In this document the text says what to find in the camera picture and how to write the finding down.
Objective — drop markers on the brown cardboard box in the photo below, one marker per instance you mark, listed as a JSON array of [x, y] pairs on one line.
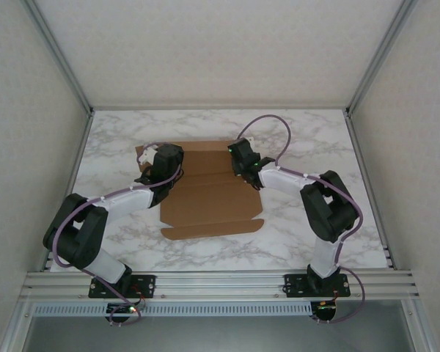
[[212, 205]]

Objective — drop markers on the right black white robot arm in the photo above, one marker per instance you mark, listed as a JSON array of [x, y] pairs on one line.
[[330, 209]]

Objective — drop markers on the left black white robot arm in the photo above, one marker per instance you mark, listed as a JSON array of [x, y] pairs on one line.
[[77, 231]]

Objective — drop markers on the thin grey table edge strip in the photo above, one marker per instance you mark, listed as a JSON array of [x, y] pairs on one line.
[[220, 108]]

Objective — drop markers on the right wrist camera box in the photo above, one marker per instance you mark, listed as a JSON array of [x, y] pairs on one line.
[[251, 139]]

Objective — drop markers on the aluminium table side rail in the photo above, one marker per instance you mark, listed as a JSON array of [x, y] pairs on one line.
[[355, 139], [81, 154]]

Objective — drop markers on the wide aluminium base rail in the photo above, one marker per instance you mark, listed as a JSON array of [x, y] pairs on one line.
[[220, 286]]

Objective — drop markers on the aluminium frame post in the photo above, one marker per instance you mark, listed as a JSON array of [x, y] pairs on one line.
[[59, 55], [379, 55]]

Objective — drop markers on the short aluminium frame leg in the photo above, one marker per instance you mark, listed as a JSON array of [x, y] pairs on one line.
[[421, 326], [14, 326]]

